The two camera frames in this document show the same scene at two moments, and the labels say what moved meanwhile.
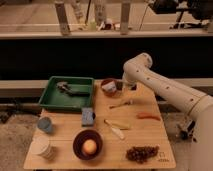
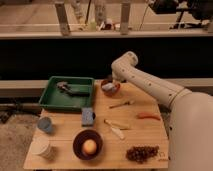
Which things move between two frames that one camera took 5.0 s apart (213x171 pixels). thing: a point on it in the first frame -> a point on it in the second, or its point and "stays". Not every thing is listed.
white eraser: [111, 86] stays
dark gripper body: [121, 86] -> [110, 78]
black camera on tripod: [192, 12] stays
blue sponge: [87, 117] stays
